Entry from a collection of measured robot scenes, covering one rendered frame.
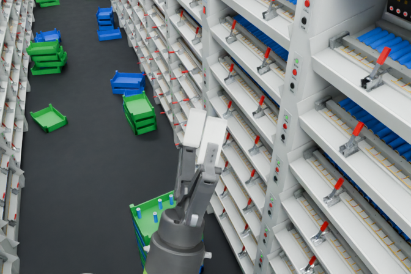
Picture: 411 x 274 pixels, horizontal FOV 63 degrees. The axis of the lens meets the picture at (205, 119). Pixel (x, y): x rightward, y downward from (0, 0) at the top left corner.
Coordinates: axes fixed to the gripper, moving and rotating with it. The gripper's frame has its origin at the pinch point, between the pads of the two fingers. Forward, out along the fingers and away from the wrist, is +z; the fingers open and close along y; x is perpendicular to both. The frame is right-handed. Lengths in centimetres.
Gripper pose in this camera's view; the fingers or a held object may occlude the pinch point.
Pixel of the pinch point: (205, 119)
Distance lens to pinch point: 55.2
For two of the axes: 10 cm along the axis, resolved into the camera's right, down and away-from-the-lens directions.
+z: 2.2, -9.7, -0.7
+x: -9.5, -2.0, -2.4
